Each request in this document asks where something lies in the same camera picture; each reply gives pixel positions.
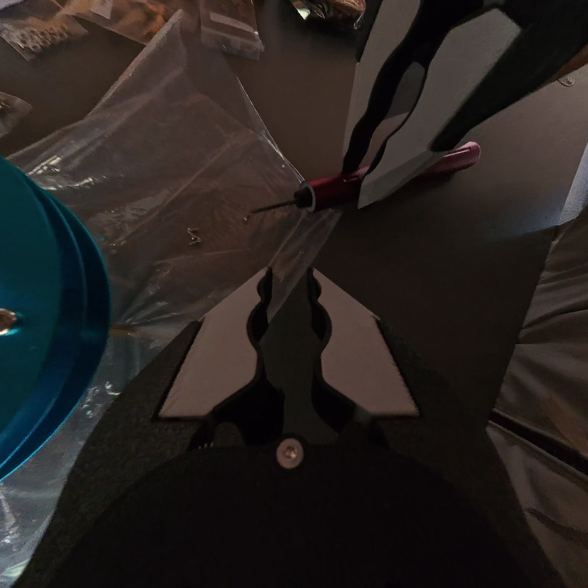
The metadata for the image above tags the red electric screwdriver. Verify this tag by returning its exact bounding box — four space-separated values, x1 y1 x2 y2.
250 141 481 214

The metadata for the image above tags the large clear plastic bag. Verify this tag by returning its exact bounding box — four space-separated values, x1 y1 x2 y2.
0 11 341 588

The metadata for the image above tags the dark grey desk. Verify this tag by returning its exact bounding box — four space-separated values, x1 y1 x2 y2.
0 0 588 430

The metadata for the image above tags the person's beige jacket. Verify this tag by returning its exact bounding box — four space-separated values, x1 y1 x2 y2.
488 216 588 588

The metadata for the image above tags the pile of small zip bags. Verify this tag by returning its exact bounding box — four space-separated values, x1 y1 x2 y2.
0 0 266 138

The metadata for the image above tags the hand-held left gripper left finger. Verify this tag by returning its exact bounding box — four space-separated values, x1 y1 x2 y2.
158 267 285 446

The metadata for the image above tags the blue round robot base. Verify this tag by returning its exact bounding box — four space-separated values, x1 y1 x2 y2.
0 156 113 481

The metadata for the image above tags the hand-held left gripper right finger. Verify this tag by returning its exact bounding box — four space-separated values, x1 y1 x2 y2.
307 266 420 445

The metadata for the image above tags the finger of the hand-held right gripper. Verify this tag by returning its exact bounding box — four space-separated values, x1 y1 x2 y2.
342 0 460 173
357 9 522 209

